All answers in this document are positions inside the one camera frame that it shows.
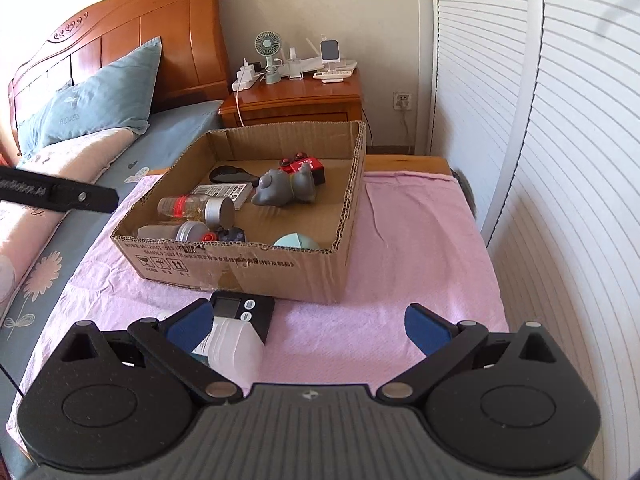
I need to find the small spray bottle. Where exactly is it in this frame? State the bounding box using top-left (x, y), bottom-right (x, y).
top-left (288, 47), bottom-right (304, 80)

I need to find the white medical bottle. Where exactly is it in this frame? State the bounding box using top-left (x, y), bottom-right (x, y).
top-left (192, 316), bottom-right (265, 390)

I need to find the white power strip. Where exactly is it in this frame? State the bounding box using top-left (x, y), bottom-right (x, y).
top-left (232, 60), bottom-right (262, 92)

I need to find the wall power outlet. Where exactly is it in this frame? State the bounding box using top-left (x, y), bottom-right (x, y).
top-left (393, 91), bottom-right (412, 112)

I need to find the brown cardboard box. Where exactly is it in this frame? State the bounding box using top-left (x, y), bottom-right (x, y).
top-left (111, 122), bottom-right (366, 304)

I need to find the white remote control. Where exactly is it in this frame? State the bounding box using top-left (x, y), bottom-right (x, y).
top-left (314, 68), bottom-right (354, 84)

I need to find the pink cloth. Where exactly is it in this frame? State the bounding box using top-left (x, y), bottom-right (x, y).
top-left (4, 169), bottom-right (511, 451)

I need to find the clear pen refill box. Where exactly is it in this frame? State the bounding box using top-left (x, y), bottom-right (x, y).
top-left (192, 182), bottom-right (253, 210)

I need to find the white louvered closet door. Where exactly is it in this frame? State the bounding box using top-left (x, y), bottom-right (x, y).
top-left (431, 0), bottom-right (639, 479)

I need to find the fish oil capsule bottle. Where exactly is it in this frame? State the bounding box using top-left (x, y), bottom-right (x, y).
top-left (156, 195), bottom-right (235, 229)

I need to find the black oval case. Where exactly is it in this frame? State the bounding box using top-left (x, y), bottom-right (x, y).
top-left (208, 165), bottom-right (259, 188)

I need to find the clear plastic jar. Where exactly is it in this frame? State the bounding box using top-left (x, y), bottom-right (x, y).
top-left (137, 220), bottom-right (209, 243)

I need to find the blue bed sheet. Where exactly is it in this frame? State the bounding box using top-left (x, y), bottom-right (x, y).
top-left (1, 100), bottom-right (221, 479)

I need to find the blue pillow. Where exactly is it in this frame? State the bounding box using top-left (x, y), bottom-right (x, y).
top-left (18, 37), bottom-right (163, 159)

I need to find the grey elephant toy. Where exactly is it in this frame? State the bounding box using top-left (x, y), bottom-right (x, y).
top-left (252, 162), bottom-right (317, 207)

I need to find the white smart display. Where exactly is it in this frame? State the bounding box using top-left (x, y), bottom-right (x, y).
top-left (320, 39), bottom-right (341, 66)

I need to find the wooden headboard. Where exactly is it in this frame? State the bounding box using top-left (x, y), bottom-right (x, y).
top-left (8, 0), bottom-right (231, 141)

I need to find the white router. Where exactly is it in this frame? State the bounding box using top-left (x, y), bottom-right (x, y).
top-left (278, 38), bottom-right (323, 79)

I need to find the black toy train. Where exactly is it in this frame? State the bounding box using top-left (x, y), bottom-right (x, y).
top-left (201, 226), bottom-right (245, 243)

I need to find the red toy fire truck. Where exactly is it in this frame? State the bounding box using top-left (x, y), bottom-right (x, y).
top-left (278, 150), bottom-right (328, 187)

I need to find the green desk fan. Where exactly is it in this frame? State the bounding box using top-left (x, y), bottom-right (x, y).
top-left (254, 30), bottom-right (281, 84)

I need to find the wooden nightstand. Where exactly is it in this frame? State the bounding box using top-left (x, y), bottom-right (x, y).
top-left (218, 70), bottom-right (362, 128)

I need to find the teal egg-shaped case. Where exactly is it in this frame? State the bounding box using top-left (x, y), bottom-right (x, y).
top-left (272, 232), bottom-right (320, 250)

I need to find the white charging cable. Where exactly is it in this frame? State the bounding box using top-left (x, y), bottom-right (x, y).
top-left (234, 79), bottom-right (248, 129)

